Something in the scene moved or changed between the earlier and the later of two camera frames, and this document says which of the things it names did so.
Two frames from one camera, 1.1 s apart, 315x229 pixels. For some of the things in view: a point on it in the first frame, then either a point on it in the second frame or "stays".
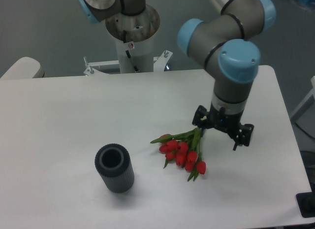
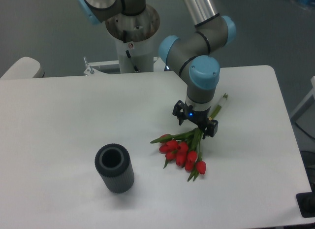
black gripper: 229,123 -> 208,127
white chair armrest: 24,68 stays
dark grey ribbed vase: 113,162 stays
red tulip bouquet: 185,148 stays
